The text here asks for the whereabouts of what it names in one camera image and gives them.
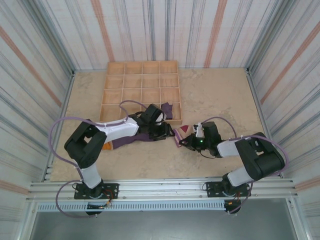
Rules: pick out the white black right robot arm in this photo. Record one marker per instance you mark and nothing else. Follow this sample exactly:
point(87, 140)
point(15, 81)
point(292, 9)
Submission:
point(260, 157)

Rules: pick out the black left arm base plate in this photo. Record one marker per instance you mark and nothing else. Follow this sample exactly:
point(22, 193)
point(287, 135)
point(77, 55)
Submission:
point(112, 191)

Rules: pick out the wooden compartment tray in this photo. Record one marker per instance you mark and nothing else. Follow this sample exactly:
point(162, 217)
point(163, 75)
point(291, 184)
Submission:
point(142, 87)

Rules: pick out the aluminium mounting rail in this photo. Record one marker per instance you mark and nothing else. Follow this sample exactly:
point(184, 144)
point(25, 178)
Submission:
point(162, 190)

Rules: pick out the aluminium side rail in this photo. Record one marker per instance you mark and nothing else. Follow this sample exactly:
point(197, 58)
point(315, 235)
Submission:
point(66, 100)
point(258, 100)

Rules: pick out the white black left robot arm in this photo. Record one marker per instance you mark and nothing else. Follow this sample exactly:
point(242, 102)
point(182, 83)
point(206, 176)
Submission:
point(82, 147)

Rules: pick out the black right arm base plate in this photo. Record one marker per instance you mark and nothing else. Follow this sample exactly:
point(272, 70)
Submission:
point(212, 190)

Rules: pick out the purple sock orange teal stripes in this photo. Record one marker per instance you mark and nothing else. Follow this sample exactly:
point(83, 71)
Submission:
point(125, 142)
point(167, 111)

